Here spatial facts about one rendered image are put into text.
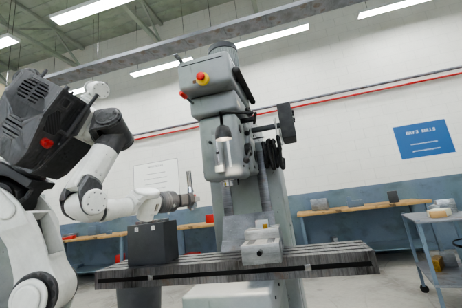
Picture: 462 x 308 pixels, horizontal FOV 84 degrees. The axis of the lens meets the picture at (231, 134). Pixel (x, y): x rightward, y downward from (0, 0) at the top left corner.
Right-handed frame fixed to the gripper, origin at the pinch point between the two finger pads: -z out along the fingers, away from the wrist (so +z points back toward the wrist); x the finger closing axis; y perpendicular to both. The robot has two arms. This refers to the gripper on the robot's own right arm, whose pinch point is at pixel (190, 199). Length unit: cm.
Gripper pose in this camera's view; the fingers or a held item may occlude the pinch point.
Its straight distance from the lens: 124.9
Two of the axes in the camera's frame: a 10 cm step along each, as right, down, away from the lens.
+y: 1.2, 9.6, -2.6
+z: -6.0, -1.4, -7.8
